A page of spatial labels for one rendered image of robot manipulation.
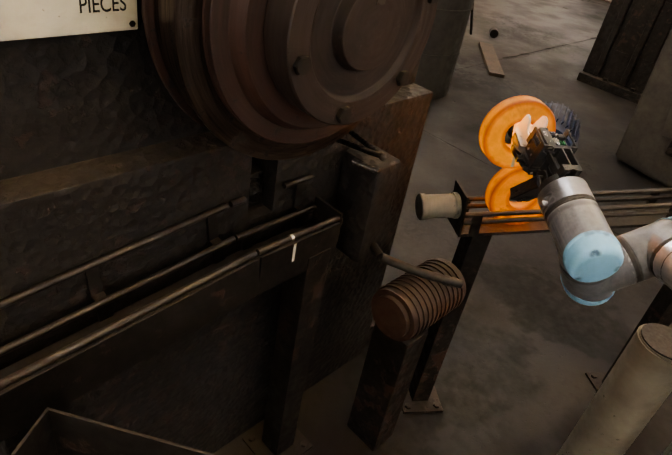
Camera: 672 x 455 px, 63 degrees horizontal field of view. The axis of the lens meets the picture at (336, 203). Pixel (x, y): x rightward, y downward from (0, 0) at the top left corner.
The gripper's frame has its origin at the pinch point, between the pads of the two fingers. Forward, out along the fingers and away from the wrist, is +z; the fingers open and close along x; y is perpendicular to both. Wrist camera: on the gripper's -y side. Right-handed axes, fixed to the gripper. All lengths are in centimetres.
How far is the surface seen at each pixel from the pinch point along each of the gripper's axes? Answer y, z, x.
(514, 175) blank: -10.2, -4.9, -1.7
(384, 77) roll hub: 21.2, -17.1, 38.2
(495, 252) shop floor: -104, 41, -53
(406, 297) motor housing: -29.3, -24.1, 21.1
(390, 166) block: -6.0, -8.4, 28.3
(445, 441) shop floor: -80, -39, -2
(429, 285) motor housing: -30.1, -20.6, 14.8
